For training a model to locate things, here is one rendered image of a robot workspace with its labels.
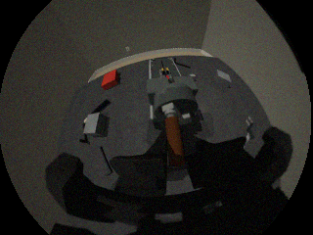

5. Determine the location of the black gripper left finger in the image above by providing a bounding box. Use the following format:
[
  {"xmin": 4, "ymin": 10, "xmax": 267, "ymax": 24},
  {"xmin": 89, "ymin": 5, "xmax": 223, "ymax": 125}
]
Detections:
[{"xmin": 110, "ymin": 129, "xmax": 168, "ymax": 193}]

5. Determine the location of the red block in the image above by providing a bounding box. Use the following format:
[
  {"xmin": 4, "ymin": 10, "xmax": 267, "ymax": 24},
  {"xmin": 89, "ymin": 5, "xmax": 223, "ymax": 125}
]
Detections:
[{"xmin": 102, "ymin": 70, "xmax": 118, "ymax": 90}]

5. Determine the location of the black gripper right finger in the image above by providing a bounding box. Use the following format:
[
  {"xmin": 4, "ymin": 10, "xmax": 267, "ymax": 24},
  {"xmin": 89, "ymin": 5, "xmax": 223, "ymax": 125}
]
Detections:
[{"xmin": 181, "ymin": 129, "xmax": 246, "ymax": 189}]

